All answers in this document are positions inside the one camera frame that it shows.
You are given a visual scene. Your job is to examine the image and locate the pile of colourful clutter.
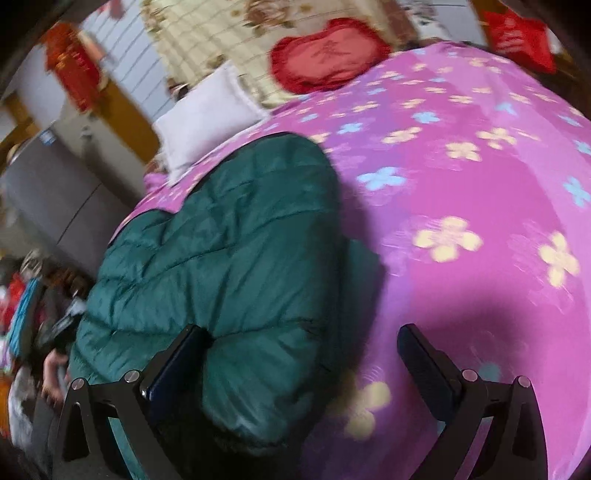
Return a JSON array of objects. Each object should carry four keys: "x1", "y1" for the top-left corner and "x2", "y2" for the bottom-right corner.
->
[{"x1": 0, "y1": 249, "x2": 61, "y2": 446}]

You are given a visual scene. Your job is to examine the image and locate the white pillow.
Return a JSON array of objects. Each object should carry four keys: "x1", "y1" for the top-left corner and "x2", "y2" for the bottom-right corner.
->
[{"x1": 151, "y1": 60, "x2": 271, "y2": 186}]

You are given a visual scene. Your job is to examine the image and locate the red hanging decoration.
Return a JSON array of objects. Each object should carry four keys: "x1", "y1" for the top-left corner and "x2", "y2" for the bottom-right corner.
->
[{"x1": 42, "y1": 22, "x2": 104, "y2": 114}]

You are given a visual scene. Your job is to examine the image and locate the red plastic bag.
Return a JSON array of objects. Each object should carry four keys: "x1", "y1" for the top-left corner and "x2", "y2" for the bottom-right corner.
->
[{"x1": 482, "y1": 8, "x2": 562, "y2": 75}]

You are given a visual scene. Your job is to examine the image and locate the cream floral quilt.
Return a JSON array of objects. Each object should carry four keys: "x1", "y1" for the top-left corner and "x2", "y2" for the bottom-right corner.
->
[{"x1": 140, "y1": 0, "x2": 419, "y2": 110}]

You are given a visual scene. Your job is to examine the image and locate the pink floral bed sheet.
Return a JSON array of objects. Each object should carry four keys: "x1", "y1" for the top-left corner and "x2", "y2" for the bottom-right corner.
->
[{"x1": 108, "y1": 41, "x2": 591, "y2": 480}]

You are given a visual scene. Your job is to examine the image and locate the person's left hand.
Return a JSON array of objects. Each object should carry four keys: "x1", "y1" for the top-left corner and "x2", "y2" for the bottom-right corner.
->
[{"x1": 41, "y1": 348, "x2": 72, "y2": 403}]

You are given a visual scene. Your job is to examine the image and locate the grey cabinet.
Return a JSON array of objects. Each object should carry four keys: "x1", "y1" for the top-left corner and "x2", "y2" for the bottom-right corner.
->
[{"x1": 0, "y1": 117, "x2": 156, "y2": 278}]

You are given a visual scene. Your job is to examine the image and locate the red heart-shaped cushion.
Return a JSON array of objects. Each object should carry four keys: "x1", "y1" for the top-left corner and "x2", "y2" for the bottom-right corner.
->
[{"x1": 270, "y1": 17, "x2": 394, "y2": 96}]

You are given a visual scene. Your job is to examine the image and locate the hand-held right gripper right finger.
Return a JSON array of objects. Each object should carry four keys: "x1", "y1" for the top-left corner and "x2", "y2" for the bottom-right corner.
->
[{"x1": 396, "y1": 323, "x2": 551, "y2": 480}]

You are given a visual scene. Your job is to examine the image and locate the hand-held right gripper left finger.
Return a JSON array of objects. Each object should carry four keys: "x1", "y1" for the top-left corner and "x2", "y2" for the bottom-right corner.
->
[{"x1": 59, "y1": 323, "x2": 211, "y2": 480}]

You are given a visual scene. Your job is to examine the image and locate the dark green down jacket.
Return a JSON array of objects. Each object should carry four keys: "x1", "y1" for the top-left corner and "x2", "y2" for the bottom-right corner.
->
[{"x1": 69, "y1": 131, "x2": 389, "y2": 480}]

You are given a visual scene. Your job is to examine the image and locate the yellow wooden panel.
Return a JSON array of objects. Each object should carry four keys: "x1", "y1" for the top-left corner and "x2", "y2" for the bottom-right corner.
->
[{"x1": 98, "y1": 76, "x2": 161, "y2": 155}]

